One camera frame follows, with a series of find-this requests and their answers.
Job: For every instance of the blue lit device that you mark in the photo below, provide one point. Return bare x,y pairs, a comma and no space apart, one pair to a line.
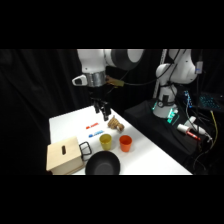
188,99

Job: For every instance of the wooden box with slot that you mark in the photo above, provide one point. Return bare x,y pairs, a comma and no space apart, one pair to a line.
63,156

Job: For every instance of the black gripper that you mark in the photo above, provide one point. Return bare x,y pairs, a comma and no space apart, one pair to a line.
97,93

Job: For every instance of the blue pen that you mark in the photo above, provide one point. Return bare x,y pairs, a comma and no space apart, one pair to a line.
96,134

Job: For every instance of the red pen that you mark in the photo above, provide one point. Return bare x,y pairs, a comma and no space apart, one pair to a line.
92,126

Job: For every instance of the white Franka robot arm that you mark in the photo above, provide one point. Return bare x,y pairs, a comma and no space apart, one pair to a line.
180,71

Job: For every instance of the yellow cup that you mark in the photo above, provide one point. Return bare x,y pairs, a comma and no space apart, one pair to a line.
106,142

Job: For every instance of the green lit control box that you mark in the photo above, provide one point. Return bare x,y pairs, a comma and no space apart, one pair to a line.
173,116

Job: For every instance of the orange cup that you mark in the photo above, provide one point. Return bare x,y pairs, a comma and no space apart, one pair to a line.
125,143

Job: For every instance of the brown stuffed toy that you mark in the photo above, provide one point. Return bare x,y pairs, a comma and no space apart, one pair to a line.
115,124

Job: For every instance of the black bowl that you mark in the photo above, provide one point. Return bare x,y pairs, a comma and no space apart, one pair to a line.
102,163

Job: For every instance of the backlit keyboard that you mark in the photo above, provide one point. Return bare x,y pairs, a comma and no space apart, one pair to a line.
210,101

